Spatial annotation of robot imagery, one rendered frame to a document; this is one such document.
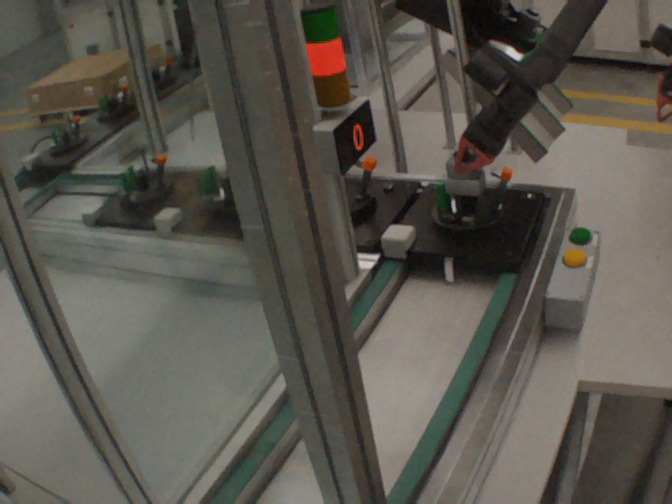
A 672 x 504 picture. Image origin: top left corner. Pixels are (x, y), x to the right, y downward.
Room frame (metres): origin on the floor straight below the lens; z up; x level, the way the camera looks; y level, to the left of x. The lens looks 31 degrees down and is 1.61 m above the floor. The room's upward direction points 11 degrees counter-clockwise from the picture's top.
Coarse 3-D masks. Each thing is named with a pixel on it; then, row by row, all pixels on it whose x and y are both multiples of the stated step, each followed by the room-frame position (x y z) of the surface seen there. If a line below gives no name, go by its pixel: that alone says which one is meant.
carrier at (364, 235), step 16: (352, 192) 1.26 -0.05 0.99; (368, 192) 1.23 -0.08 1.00; (384, 192) 1.27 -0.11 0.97; (400, 192) 1.26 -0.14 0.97; (352, 208) 1.19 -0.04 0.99; (368, 208) 1.20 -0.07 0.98; (384, 208) 1.21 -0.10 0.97; (400, 208) 1.20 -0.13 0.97; (352, 224) 1.17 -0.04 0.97; (368, 224) 1.16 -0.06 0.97; (384, 224) 1.15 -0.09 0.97; (368, 240) 1.11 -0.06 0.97
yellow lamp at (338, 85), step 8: (344, 72) 1.00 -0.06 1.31; (320, 80) 0.99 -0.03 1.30; (328, 80) 0.99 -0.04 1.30; (336, 80) 0.99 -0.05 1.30; (344, 80) 1.00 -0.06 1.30; (320, 88) 1.00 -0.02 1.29; (328, 88) 0.99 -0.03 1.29; (336, 88) 0.99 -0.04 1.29; (344, 88) 1.00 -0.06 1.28; (320, 96) 1.00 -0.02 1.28; (328, 96) 0.99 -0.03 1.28; (336, 96) 0.99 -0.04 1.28; (344, 96) 0.99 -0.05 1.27; (320, 104) 1.00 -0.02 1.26; (328, 104) 0.99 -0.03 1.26; (336, 104) 0.99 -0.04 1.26
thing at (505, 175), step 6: (504, 168) 1.08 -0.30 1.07; (492, 174) 1.08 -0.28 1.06; (498, 174) 1.08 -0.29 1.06; (504, 174) 1.07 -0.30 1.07; (510, 174) 1.06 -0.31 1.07; (504, 180) 1.07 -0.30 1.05; (504, 186) 1.07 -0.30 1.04; (498, 192) 1.08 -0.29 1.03; (498, 198) 1.08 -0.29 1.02; (498, 204) 1.08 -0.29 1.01
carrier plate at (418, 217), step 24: (432, 192) 1.24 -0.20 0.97; (504, 192) 1.18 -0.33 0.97; (528, 192) 1.17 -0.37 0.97; (408, 216) 1.16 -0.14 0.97; (528, 216) 1.08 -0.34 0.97; (432, 240) 1.07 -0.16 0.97; (456, 240) 1.05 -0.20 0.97; (480, 240) 1.04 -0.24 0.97; (504, 240) 1.02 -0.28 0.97; (528, 240) 1.02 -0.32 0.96; (456, 264) 1.01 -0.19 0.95; (480, 264) 0.99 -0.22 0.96; (504, 264) 0.96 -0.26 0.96
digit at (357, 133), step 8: (360, 112) 1.02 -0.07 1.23; (352, 120) 1.00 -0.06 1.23; (360, 120) 1.02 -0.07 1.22; (352, 128) 0.99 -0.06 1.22; (360, 128) 1.01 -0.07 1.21; (352, 136) 0.99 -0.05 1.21; (360, 136) 1.01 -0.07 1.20; (352, 144) 0.98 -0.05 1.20; (360, 144) 1.00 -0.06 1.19; (360, 152) 1.00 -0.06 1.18
